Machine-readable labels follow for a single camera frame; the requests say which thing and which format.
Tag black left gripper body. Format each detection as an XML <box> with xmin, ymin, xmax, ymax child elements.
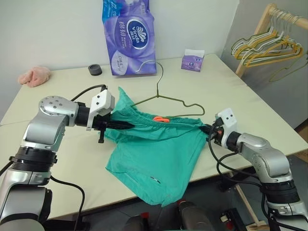
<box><xmin>92</xmin><ymin>113</ymin><xmax>114</xmax><ymax>144</ymax></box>

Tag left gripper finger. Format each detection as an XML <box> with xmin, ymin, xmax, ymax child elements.
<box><xmin>110</xmin><ymin>119</ymin><xmax>135</xmax><ymax>127</ymax></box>
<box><xmin>110</xmin><ymin>124</ymin><xmax>135</xmax><ymax>131</ymax></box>

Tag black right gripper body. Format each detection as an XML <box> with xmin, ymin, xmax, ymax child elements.
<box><xmin>211</xmin><ymin>117</ymin><xmax>226</xmax><ymax>145</ymax></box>

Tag green shorts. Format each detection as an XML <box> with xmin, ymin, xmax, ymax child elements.
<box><xmin>103</xmin><ymin>86</ymin><xmax>210</xmax><ymax>206</ymax></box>

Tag olive green wire hanger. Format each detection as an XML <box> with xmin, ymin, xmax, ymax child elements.
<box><xmin>131</xmin><ymin>60</ymin><xmax>205</xmax><ymax>119</ymax></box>

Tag black round cap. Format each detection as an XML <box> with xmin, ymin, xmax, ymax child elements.
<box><xmin>88</xmin><ymin>64</ymin><xmax>103</xmax><ymax>77</ymax></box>

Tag black table clamp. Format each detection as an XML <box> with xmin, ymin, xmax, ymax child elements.
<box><xmin>217</xmin><ymin>172</ymin><xmax>238</xmax><ymax>193</ymax></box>

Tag small purple tissue box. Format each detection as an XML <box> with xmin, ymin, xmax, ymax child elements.
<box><xmin>180</xmin><ymin>48</ymin><xmax>205</xmax><ymax>73</ymax></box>

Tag purple Vinda tissue pack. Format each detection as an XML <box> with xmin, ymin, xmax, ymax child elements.
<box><xmin>101</xmin><ymin>0</ymin><xmax>158</xmax><ymax>77</ymax></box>

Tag pink fluffy cloth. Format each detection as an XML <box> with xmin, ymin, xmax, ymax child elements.
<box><xmin>18</xmin><ymin>66</ymin><xmax>51</xmax><ymax>88</ymax></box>

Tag light wooden table leg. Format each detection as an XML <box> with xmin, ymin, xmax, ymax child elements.
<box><xmin>236</xmin><ymin>185</ymin><xmax>266</xmax><ymax>227</ymax></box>

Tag dark rounded shape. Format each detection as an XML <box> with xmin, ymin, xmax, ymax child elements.
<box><xmin>177</xmin><ymin>199</ymin><xmax>215</xmax><ymax>231</ymax></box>
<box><xmin>127</xmin><ymin>211</ymin><xmax>157</xmax><ymax>231</ymax></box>

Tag red black device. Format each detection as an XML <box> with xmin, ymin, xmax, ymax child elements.
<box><xmin>219</xmin><ymin>208</ymin><xmax>239</xmax><ymax>230</ymax></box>

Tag light wooden clothes rack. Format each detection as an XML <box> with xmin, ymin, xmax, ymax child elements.
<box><xmin>234</xmin><ymin>3</ymin><xmax>308</xmax><ymax>76</ymax></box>

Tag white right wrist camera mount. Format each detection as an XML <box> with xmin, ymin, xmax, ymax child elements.
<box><xmin>217</xmin><ymin>108</ymin><xmax>239</xmax><ymax>148</ymax></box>

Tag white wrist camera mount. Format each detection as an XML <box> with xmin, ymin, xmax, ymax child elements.
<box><xmin>217</xmin><ymin>108</ymin><xmax>239</xmax><ymax>148</ymax></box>
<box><xmin>85</xmin><ymin>90</ymin><xmax>117</xmax><ymax>131</ymax></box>

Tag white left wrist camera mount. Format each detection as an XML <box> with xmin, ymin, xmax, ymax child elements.
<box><xmin>85</xmin><ymin>90</ymin><xmax>117</xmax><ymax>131</ymax></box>

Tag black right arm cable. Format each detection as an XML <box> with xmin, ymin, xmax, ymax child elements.
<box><xmin>207</xmin><ymin>128</ymin><xmax>264</xmax><ymax>191</ymax></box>

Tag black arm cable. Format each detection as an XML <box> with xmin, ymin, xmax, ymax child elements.
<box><xmin>207</xmin><ymin>128</ymin><xmax>264</xmax><ymax>191</ymax></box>
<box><xmin>49</xmin><ymin>84</ymin><xmax>108</xmax><ymax>231</ymax></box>

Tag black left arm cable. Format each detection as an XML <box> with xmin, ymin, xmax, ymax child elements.
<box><xmin>49</xmin><ymin>84</ymin><xmax>108</xmax><ymax>231</ymax></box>

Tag light green wire hanger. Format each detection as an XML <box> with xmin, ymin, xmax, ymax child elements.
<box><xmin>268</xmin><ymin>53</ymin><xmax>308</xmax><ymax>83</ymax></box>
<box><xmin>231</xmin><ymin>32</ymin><xmax>279</xmax><ymax>55</ymax></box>

